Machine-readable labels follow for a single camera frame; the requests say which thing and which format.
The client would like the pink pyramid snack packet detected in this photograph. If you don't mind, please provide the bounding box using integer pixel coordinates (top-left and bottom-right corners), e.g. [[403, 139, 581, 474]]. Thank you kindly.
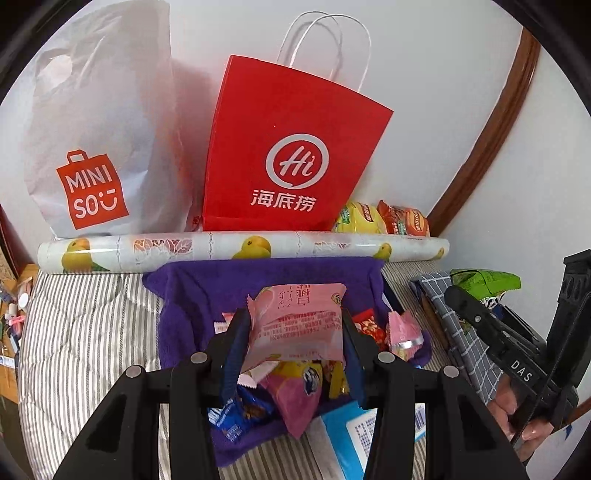
[[385, 310, 426, 363]]

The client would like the wooden nightstand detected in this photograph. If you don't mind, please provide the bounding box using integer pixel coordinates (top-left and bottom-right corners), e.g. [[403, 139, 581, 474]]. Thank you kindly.
[[0, 263, 40, 402]]

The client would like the light blue box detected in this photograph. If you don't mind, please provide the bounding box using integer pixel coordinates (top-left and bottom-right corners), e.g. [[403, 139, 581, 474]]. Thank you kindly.
[[307, 401, 428, 480]]

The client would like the red paper bag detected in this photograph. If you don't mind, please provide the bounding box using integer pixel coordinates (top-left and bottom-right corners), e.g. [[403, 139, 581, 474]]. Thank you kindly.
[[202, 11, 394, 232]]

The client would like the yellow snack bag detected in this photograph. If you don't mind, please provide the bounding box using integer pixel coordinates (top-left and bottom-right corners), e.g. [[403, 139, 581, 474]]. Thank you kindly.
[[333, 202, 386, 234]]

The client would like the blue small snack packet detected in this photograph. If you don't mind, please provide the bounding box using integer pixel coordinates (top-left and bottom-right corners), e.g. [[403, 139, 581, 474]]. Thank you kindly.
[[207, 385, 278, 444]]

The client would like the green snack packet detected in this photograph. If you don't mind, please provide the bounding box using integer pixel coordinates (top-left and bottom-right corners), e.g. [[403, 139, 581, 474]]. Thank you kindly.
[[450, 269, 522, 308]]

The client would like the purple towel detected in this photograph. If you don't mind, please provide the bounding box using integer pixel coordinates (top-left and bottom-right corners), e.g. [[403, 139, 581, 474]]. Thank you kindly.
[[142, 257, 432, 467]]

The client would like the red gold small packet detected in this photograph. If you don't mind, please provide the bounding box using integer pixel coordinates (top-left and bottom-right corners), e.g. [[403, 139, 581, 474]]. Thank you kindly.
[[352, 310, 389, 352]]

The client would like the pale pink square snack packet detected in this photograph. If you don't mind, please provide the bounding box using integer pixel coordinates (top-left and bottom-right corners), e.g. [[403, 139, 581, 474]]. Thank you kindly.
[[242, 282, 348, 372]]

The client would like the white plastic shopping bag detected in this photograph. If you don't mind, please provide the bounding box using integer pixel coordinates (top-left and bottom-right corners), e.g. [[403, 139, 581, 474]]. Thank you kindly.
[[23, 0, 204, 236]]

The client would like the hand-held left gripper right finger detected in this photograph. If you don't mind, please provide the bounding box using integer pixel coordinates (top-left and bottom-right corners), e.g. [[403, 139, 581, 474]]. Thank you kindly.
[[341, 318, 529, 480]]

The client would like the person's right hand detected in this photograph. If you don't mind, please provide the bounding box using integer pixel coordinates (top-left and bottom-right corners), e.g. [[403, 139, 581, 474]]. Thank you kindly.
[[488, 375, 560, 443]]

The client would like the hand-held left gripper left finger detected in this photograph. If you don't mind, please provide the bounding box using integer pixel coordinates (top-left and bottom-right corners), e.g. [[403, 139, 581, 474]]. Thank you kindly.
[[60, 308, 252, 480]]

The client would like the brown wooden door frame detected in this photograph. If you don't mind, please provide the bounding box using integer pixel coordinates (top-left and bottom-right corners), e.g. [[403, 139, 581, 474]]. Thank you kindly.
[[427, 28, 541, 227]]

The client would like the fruit printed paper roll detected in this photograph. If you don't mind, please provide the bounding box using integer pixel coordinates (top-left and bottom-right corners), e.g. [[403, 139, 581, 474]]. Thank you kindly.
[[37, 231, 450, 274]]

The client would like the striped quilted cover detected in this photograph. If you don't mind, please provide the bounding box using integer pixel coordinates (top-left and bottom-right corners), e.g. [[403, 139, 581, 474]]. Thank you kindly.
[[16, 265, 462, 480]]

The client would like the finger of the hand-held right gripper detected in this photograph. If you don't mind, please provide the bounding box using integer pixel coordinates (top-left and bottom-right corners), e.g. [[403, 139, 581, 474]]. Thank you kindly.
[[445, 285, 518, 358]]

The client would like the grey checked folded cloth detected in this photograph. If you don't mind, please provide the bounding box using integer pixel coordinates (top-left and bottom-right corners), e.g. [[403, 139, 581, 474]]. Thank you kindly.
[[409, 271, 513, 402]]

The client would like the red orange snack bag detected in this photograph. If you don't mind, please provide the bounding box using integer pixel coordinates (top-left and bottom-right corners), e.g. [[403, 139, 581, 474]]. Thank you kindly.
[[376, 200, 430, 237]]

